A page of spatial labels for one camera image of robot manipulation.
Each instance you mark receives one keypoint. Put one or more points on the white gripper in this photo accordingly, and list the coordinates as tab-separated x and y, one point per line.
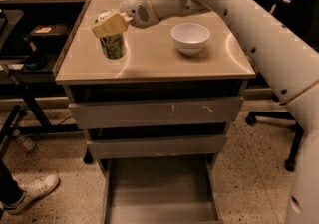
137	8

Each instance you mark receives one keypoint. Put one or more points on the green soda can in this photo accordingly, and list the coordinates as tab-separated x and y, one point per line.
113	46

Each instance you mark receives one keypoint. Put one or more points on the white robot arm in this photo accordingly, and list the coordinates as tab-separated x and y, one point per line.
289	66

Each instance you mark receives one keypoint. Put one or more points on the grey drawer cabinet with counter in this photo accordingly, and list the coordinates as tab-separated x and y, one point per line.
153	69

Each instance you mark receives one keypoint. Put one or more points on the grey top drawer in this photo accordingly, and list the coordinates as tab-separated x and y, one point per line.
156	112

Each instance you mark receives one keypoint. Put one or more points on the grey middle drawer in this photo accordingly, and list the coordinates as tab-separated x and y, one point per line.
157	146

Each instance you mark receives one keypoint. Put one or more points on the grey open bottom drawer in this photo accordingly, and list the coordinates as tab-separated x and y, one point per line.
160	190

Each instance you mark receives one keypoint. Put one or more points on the black box with label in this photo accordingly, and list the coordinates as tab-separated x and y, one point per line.
55	30

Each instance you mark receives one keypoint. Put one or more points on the white ceramic bowl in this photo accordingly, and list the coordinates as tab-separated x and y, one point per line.
190	38

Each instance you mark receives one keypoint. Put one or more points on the black device on shelf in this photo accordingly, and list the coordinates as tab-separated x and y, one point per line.
36	60

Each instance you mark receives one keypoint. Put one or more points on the plastic bottle on floor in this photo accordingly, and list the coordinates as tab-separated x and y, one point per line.
24	141

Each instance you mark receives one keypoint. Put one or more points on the white sneaker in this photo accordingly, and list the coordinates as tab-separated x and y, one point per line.
33	191

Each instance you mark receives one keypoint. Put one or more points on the dark trouser leg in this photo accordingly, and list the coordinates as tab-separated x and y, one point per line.
10	192

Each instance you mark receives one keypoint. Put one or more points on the black table leg frame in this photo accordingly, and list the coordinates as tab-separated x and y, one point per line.
18	113

